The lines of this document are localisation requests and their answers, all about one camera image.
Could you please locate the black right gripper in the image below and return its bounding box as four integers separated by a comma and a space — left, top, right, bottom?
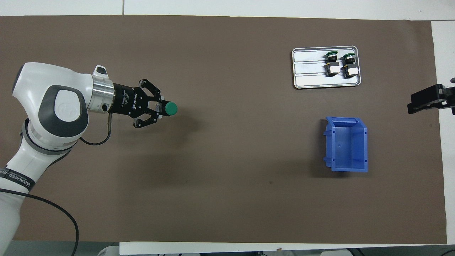
408, 84, 455, 115

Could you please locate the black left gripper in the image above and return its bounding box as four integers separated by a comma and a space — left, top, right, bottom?
112, 79, 166, 128

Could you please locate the green push button switch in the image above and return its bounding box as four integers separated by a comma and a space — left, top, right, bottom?
341, 53, 359, 79
325, 51, 341, 77
151, 101, 178, 117

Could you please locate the blue plastic bin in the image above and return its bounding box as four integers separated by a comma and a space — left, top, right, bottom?
323, 117, 369, 173

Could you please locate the brown paper mat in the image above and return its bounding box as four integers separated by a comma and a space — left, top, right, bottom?
0, 15, 448, 245

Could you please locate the grey metal tray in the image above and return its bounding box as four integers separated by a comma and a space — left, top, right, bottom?
292, 46, 362, 89

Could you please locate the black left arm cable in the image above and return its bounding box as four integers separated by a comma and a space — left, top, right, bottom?
0, 113, 113, 256

